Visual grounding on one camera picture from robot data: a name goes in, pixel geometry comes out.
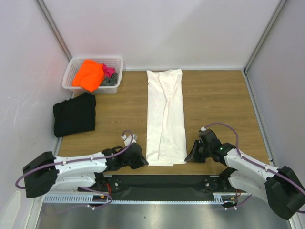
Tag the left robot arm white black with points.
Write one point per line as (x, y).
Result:
(48, 173)

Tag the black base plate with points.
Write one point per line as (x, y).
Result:
(162, 187)

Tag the black folded t-shirt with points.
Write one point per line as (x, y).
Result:
(76, 115)

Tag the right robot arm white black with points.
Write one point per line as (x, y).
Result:
(280, 188)

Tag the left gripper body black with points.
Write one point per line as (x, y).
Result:
(137, 162)

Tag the orange t-shirt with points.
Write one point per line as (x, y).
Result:
(89, 76)

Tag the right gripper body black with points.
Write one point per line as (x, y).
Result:
(197, 151)

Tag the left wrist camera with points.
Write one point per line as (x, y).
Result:
(129, 139)

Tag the pink t-shirt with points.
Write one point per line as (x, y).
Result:
(108, 71)

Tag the white slotted cable duct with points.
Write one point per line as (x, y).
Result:
(76, 198)

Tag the grey t-shirt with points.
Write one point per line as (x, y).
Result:
(112, 81)

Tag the white Coca-Cola t-shirt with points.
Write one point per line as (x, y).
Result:
(166, 136)

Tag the white plastic basket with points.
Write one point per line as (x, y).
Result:
(75, 64)

